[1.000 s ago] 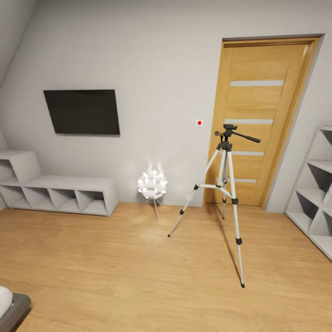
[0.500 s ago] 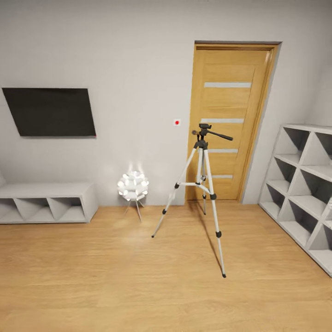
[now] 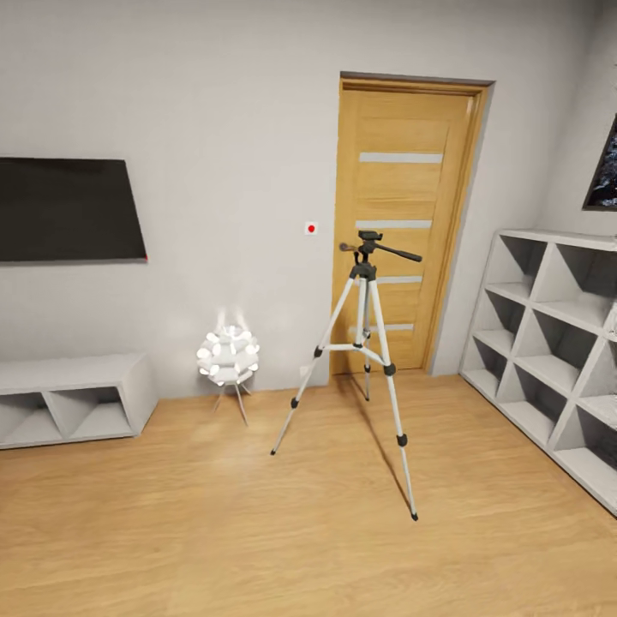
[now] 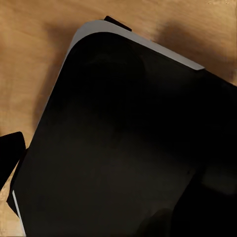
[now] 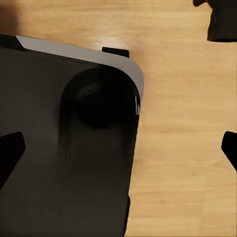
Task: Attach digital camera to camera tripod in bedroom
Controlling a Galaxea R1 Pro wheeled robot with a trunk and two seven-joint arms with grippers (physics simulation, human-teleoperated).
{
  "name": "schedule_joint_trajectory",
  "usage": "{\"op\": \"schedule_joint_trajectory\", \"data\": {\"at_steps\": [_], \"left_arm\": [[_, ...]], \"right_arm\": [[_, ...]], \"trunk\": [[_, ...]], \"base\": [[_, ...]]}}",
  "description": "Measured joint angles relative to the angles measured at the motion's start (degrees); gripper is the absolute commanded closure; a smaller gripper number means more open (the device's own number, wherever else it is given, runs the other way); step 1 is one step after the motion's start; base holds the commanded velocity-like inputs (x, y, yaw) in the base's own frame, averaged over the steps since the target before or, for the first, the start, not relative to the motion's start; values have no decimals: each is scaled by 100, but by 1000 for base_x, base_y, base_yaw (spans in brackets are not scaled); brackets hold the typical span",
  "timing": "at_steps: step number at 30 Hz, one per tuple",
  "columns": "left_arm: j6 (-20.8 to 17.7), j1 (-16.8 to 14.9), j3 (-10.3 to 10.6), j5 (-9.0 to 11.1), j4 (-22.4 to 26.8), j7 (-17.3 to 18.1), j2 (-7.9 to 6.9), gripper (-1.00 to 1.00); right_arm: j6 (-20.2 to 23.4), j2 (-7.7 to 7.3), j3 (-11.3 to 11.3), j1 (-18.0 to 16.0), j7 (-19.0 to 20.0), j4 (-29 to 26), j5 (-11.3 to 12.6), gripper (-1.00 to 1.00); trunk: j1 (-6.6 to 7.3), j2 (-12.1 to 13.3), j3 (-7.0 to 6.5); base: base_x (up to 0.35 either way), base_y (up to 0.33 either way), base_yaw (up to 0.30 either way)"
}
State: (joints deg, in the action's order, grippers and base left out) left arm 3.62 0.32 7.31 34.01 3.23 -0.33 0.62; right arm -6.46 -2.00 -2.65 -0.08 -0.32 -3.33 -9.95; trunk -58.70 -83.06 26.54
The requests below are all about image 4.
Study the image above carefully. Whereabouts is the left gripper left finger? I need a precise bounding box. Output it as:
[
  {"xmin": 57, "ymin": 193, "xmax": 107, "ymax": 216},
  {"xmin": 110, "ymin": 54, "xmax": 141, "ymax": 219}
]
[{"xmin": 0, "ymin": 131, "xmax": 26, "ymax": 191}]

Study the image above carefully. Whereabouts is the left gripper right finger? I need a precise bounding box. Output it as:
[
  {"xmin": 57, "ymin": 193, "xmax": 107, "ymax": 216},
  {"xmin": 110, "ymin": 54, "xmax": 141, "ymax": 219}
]
[{"xmin": 221, "ymin": 131, "xmax": 237, "ymax": 171}]

